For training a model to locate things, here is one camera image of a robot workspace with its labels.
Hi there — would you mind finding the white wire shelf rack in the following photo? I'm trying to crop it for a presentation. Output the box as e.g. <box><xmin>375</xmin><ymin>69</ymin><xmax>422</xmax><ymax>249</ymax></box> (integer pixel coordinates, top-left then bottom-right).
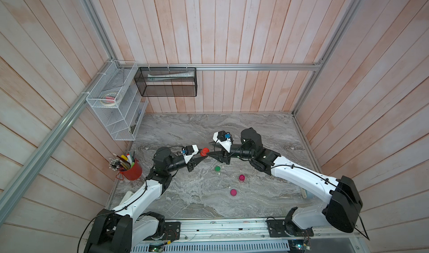
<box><xmin>86</xmin><ymin>61</ymin><xmax>148</xmax><ymax>141</ymax></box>

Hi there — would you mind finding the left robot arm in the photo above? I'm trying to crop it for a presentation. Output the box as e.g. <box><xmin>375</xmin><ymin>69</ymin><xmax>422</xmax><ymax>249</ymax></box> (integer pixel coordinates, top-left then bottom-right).
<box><xmin>84</xmin><ymin>145</ymin><xmax>210</xmax><ymax>253</ymax></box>

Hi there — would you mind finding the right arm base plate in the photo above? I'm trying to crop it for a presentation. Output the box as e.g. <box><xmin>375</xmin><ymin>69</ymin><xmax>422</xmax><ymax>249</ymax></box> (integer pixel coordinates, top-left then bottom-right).
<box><xmin>266</xmin><ymin>217</ymin><xmax>314</xmax><ymax>238</ymax></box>

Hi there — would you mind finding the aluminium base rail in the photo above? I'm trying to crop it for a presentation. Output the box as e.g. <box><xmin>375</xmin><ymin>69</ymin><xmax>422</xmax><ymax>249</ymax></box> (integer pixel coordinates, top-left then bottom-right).
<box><xmin>88</xmin><ymin>215</ymin><xmax>363</xmax><ymax>245</ymax></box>

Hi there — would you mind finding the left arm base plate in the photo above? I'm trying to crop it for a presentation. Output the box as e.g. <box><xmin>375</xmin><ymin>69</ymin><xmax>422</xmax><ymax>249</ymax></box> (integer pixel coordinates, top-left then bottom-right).
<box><xmin>145</xmin><ymin>222</ymin><xmax>181</xmax><ymax>242</ymax></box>

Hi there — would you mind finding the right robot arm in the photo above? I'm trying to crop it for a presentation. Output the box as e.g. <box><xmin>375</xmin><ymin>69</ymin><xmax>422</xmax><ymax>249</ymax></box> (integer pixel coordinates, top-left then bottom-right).
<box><xmin>200</xmin><ymin>128</ymin><xmax>363</xmax><ymax>236</ymax></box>

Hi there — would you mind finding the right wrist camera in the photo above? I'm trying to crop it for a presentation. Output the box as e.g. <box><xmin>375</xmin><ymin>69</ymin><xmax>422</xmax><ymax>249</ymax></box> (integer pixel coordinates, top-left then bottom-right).
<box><xmin>213</xmin><ymin>131</ymin><xmax>233</xmax><ymax>152</ymax></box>

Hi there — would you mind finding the tape roll on shelf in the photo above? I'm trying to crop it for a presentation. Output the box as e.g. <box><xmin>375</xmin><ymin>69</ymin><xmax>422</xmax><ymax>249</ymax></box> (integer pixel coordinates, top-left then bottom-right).
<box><xmin>100</xmin><ymin>91</ymin><xmax>122</xmax><ymax>107</ymax></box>

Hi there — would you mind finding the black mesh wall basket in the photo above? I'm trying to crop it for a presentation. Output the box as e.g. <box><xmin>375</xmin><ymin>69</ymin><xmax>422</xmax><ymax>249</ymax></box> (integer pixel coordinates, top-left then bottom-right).
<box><xmin>134</xmin><ymin>67</ymin><xmax>198</xmax><ymax>97</ymax></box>

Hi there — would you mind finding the red paint jar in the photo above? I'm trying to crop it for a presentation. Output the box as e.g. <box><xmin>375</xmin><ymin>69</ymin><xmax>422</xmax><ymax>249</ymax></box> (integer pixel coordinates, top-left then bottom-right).
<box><xmin>200</xmin><ymin>148</ymin><xmax>210</xmax><ymax>157</ymax></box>

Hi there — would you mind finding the bundle of pencils and pens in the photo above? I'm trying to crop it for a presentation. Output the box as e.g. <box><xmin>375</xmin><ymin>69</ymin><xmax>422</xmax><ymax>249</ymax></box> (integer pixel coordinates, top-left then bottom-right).
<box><xmin>109</xmin><ymin>153</ymin><xmax>135</xmax><ymax>172</ymax></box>

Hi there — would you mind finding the red pencil cup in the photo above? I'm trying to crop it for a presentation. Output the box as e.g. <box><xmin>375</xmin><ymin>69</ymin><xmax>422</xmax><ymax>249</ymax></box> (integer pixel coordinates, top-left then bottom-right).
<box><xmin>116</xmin><ymin>162</ymin><xmax>143</xmax><ymax>181</ymax></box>

